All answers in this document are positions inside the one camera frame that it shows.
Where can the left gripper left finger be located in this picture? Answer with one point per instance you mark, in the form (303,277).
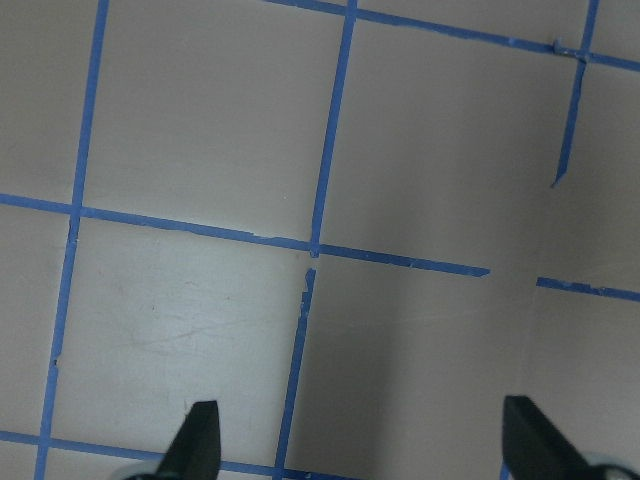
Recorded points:
(195,452)

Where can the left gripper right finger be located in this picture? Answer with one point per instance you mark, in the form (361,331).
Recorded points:
(532,446)

